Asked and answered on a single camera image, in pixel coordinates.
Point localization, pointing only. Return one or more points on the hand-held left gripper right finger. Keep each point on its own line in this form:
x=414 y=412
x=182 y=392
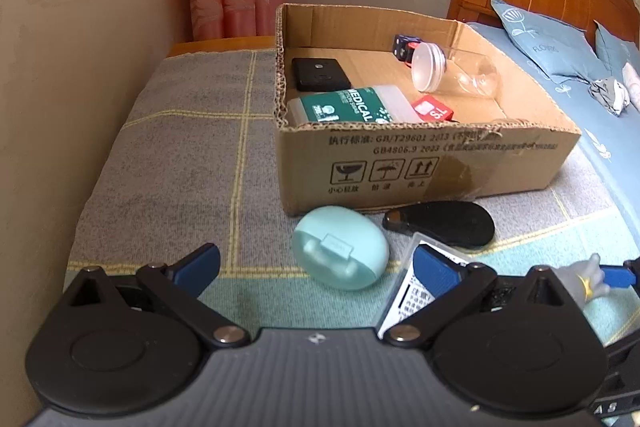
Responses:
x=435 y=274

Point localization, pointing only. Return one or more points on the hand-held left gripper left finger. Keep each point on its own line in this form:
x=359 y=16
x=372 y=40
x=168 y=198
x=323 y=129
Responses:
x=197 y=268

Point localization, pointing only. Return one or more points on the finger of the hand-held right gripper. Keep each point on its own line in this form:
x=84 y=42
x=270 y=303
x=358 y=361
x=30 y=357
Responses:
x=617 y=276

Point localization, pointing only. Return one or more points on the mint green oval case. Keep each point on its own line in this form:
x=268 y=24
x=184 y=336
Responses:
x=335 y=247

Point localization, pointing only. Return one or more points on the cardboard box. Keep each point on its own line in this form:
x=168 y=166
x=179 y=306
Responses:
x=400 y=167

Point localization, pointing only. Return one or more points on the red small packet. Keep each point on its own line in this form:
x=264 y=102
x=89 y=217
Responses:
x=432 y=109

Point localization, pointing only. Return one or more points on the white bottle with green label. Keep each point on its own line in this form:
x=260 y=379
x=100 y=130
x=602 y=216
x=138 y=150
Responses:
x=350 y=104

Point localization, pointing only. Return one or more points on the clear plastic jar with lid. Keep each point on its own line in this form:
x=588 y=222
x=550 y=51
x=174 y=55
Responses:
x=430 y=67

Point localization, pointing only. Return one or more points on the black rectangular device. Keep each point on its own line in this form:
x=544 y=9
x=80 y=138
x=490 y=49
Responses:
x=320 y=74

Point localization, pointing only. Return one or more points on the black oval object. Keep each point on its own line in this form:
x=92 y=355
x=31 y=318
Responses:
x=445 y=224

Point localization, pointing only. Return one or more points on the grey green plaid blanket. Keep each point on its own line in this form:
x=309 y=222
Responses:
x=175 y=157

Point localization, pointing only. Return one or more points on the blue floral bed sheet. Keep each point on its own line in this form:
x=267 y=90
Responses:
x=600 y=157

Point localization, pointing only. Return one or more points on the crumpled grey white cloth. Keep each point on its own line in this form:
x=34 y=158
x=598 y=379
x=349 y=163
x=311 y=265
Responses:
x=610 y=94

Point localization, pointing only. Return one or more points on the pale pink cloth roll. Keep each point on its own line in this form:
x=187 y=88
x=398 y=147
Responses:
x=632 y=84

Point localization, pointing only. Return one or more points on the wooden nightstand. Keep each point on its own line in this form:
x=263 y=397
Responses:
x=220 y=45

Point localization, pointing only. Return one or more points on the blue floral pillow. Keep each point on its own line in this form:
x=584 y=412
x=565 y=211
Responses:
x=612 y=52
x=545 y=42

